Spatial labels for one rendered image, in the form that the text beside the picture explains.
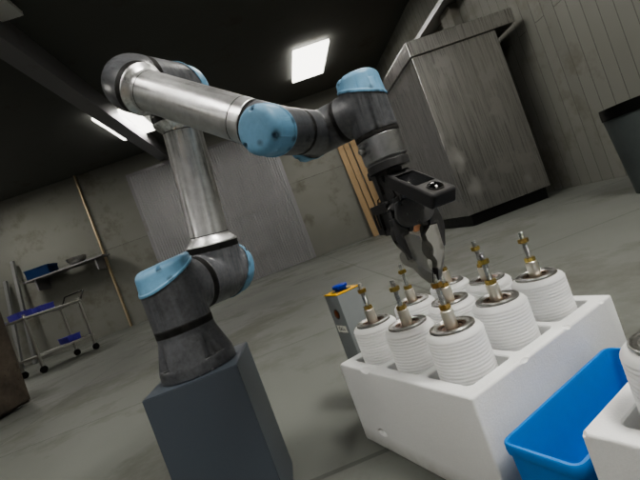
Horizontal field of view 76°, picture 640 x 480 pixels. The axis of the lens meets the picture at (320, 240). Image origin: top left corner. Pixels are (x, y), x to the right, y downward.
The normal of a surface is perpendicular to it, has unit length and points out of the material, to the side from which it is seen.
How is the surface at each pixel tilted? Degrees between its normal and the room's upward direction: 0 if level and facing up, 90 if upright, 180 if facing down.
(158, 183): 90
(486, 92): 90
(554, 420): 88
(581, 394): 88
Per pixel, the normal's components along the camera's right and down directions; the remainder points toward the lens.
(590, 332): 0.43, -0.14
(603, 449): -0.81, 0.31
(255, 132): -0.50, 0.20
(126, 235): 0.07, -0.01
